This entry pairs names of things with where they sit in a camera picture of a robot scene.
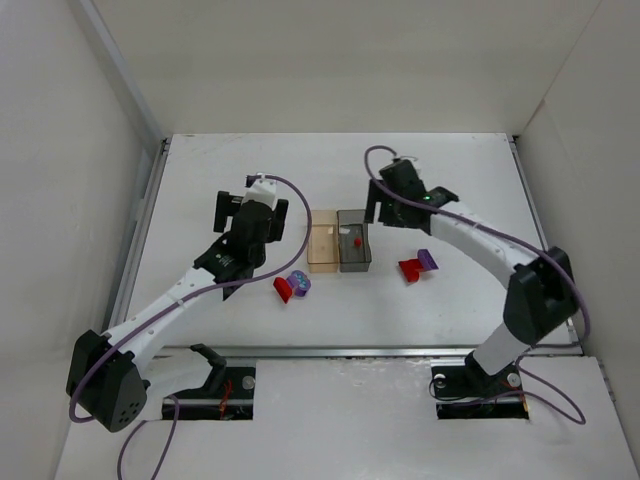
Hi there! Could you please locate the red lego brick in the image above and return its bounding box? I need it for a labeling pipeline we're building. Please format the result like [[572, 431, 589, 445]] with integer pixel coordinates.
[[398, 258, 425, 284], [273, 277, 294, 304]]

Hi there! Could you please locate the purple lego brick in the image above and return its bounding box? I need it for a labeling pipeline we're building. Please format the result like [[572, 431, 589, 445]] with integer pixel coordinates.
[[417, 249, 439, 272]]

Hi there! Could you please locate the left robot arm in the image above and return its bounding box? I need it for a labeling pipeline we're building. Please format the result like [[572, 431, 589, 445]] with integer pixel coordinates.
[[66, 179, 288, 432]]

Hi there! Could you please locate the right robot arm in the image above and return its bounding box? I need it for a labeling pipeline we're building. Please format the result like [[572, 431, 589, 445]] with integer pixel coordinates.
[[365, 157, 578, 390]]

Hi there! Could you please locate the amber transparent container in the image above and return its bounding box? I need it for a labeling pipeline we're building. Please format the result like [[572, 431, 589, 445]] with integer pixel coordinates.
[[307, 210, 339, 274]]

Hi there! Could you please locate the grey transparent container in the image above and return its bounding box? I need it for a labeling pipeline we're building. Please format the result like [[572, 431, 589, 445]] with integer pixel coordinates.
[[337, 209, 372, 273]]

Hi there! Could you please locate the purple round lego piece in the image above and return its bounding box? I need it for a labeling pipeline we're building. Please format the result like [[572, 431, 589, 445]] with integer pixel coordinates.
[[287, 270, 311, 298]]

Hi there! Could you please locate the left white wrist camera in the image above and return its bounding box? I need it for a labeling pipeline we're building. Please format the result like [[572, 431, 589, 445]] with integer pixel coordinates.
[[242, 173, 277, 209]]

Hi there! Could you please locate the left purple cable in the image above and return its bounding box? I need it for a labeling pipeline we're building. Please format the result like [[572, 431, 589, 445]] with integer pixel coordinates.
[[68, 172, 314, 480]]

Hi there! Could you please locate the aluminium left frame post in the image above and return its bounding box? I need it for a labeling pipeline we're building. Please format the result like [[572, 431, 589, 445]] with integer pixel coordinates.
[[67, 0, 166, 153]]

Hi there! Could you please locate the aluminium right edge rail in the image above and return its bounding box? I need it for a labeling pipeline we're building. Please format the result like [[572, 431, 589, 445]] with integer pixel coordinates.
[[507, 135, 583, 355]]

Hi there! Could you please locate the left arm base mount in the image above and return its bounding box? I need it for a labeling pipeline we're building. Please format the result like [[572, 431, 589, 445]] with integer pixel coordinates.
[[174, 344, 257, 421]]

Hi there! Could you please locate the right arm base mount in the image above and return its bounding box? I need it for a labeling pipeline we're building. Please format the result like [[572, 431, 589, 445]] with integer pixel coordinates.
[[429, 364, 529, 420]]

